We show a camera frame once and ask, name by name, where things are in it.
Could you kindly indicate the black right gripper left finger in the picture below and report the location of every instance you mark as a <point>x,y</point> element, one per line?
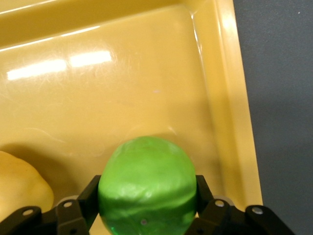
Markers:
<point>71,213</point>

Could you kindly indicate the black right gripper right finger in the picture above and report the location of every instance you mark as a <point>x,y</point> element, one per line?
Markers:
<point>220,218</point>

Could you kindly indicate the yellow potato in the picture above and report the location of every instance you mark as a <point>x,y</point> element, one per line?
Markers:
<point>22,186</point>

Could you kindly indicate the green apple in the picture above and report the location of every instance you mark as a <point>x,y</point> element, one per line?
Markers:
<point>146,181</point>

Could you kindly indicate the orange plastic tray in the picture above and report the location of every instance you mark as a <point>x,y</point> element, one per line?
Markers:
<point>122,85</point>

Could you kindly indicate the dark grey table mat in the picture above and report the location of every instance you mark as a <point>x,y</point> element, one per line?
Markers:
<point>283,98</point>

